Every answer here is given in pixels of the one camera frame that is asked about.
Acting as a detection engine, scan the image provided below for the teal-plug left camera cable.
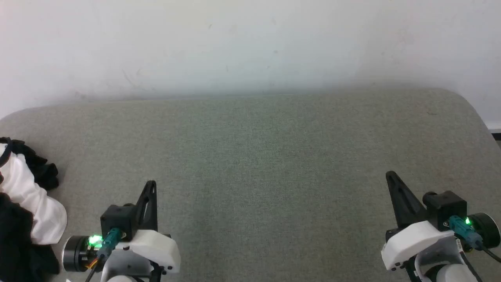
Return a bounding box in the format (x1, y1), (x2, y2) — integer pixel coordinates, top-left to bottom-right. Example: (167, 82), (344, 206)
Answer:
(85, 228), (123, 282)

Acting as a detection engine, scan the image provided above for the teal-plug right camera cable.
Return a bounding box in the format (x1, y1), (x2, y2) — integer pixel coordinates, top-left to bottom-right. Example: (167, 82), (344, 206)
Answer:
(447, 215), (501, 264)

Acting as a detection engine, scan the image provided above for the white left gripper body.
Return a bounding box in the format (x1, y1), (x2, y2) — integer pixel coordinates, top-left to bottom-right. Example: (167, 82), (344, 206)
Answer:
(62, 230), (182, 282)

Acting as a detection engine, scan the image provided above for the grey-green fabric sofa cushion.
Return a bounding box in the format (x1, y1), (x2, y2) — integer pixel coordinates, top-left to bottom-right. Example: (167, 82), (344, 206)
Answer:
(0, 88), (501, 282)

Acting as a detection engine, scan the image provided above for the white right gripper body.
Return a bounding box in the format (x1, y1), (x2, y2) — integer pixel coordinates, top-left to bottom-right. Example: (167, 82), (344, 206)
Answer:
(381, 212), (501, 271)

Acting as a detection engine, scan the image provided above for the black and white garment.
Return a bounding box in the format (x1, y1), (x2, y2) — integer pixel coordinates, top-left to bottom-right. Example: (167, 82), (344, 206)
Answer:
(0, 137), (68, 282)

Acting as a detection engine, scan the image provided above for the teal-plug camera cable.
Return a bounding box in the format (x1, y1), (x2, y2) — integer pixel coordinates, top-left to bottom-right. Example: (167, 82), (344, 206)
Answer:
(85, 228), (123, 282)
(447, 215), (501, 264)

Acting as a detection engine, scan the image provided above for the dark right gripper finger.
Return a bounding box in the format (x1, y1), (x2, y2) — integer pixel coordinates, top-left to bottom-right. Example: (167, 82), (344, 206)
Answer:
(385, 171), (428, 230)

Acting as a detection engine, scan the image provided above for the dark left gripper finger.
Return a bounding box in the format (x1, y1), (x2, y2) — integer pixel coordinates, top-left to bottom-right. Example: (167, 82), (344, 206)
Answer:
(134, 180), (158, 232)

